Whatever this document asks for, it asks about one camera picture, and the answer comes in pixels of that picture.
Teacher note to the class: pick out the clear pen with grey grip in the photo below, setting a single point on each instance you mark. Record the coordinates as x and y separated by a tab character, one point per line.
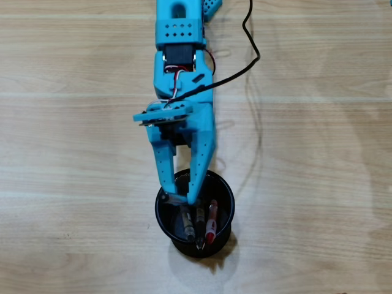
186	223

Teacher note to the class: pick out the black mesh pen holder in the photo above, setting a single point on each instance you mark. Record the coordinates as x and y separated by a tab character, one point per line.
226	211

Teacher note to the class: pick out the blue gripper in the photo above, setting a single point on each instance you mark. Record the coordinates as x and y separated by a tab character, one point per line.
200	130

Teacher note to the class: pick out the blue wrist camera module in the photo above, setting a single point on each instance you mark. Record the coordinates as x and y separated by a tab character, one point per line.
162	114

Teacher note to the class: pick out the black retractable pen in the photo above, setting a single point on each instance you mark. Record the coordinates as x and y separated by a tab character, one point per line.
200	226

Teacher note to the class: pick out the clear stick pen black cap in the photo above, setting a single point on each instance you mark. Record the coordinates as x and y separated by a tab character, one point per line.
166	198

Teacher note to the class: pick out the red retractable pen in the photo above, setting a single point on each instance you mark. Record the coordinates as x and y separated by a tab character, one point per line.
211	226

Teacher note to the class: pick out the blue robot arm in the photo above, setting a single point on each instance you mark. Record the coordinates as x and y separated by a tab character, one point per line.
177	30

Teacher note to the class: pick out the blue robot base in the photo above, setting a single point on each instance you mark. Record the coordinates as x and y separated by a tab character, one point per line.
211	9

